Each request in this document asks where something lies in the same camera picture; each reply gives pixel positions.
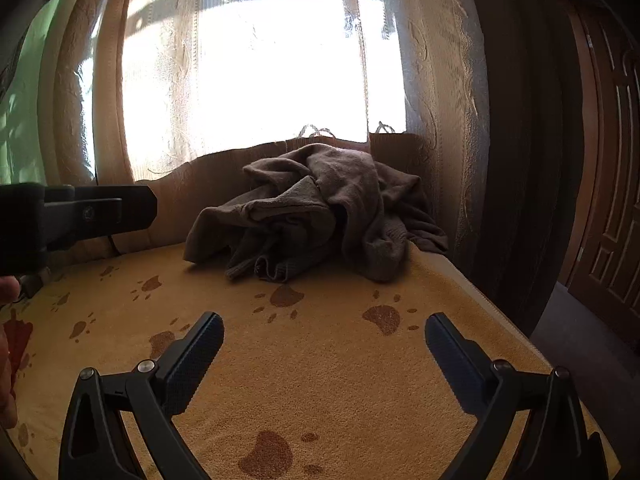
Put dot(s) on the person's left hand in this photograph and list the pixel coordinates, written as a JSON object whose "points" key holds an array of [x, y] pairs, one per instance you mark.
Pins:
{"points": [[7, 290]]}

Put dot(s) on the mauve grey knit sweater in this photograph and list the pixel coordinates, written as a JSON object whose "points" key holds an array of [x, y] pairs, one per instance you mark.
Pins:
{"points": [[280, 220]]}

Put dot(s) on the yellow paw print blanket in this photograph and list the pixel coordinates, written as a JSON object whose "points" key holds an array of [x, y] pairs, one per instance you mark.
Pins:
{"points": [[320, 360]]}

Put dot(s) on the beige embossed curtain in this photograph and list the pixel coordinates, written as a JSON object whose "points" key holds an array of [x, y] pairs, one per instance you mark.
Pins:
{"points": [[440, 85], [35, 85]]}

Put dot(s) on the brown wooden door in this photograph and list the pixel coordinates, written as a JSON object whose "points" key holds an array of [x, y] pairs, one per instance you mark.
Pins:
{"points": [[605, 160]]}

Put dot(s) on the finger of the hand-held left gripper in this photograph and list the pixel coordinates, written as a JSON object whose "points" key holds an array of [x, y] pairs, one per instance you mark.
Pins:
{"points": [[100, 210]]}

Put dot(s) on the beige grey garment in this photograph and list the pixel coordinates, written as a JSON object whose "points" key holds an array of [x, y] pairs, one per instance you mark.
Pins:
{"points": [[415, 210]]}

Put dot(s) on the red knit sweater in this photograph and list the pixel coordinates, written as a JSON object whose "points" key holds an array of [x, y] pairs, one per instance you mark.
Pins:
{"points": [[20, 340]]}

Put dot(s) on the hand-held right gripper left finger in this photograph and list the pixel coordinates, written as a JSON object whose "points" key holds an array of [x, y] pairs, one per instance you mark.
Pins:
{"points": [[200, 355]]}

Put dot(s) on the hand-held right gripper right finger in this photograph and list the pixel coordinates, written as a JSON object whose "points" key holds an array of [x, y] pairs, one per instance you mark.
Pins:
{"points": [[452, 360]]}

